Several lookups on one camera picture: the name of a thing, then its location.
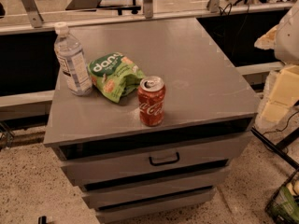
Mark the grey drawer cabinet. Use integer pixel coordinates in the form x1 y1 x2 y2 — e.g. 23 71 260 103
44 18 259 224

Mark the grey metal bracket left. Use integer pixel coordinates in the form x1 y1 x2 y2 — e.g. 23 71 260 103
21 0 43 28

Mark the grey metal bracket middle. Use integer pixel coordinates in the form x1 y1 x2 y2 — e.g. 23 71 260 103
143 0 153 19

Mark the black drawer handle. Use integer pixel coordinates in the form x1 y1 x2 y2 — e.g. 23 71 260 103
149 152 180 167

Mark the green chip bag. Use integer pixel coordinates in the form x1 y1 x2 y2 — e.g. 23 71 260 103
88 52 145 103

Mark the black floor cable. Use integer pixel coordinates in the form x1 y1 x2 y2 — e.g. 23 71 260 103
261 109 299 136

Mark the red coke can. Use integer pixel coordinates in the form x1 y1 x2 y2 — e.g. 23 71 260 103
137 76 165 127

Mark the black wire basket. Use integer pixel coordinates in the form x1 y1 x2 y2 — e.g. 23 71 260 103
265 170 299 224

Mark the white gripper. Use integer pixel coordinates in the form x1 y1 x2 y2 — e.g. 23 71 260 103
254 0 299 123

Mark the clear plastic water bottle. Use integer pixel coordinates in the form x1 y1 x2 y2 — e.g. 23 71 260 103
54 22 93 96

